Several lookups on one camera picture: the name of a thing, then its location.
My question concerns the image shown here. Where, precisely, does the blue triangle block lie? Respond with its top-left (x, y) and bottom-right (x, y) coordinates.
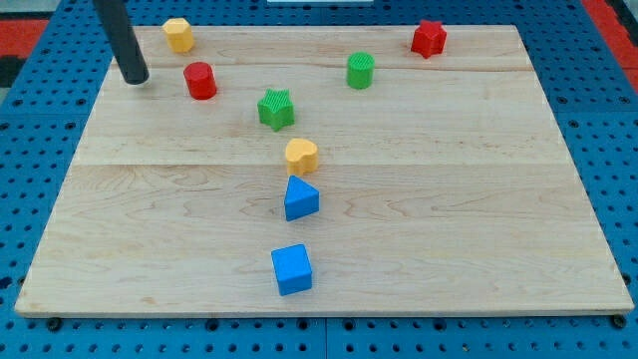
top-left (284, 176), bottom-right (320, 221)

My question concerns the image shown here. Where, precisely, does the red star block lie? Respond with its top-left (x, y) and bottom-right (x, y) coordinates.
top-left (411, 20), bottom-right (448, 59)

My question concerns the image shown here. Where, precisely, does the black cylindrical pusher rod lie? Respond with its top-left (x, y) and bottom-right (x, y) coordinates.
top-left (93, 0), bottom-right (150, 85)

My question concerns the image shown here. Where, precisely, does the green cylinder block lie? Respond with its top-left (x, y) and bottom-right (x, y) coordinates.
top-left (346, 52), bottom-right (375, 90)

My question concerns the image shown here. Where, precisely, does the yellow hexagon block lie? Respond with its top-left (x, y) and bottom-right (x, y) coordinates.
top-left (161, 18), bottom-right (194, 53)

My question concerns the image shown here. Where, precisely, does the blue cube block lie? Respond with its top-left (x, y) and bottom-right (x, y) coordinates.
top-left (271, 243), bottom-right (313, 296)

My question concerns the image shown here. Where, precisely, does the yellow heart block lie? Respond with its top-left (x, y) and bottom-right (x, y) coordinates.
top-left (284, 138), bottom-right (319, 177)

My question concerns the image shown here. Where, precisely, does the red cylinder block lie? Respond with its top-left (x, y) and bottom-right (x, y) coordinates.
top-left (183, 62), bottom-right (217, 100)

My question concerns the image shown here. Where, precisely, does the green star block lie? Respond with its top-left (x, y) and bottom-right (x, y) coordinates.
top-left (257, 89), bottom-right (295, 132)

